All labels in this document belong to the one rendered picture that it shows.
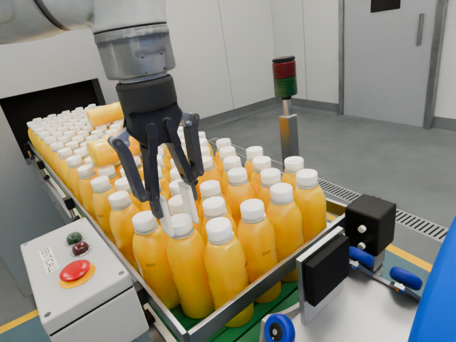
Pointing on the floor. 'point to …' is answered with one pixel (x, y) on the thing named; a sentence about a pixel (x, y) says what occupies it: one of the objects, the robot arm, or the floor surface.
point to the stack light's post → (288, 136)
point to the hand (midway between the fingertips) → (176, 209)
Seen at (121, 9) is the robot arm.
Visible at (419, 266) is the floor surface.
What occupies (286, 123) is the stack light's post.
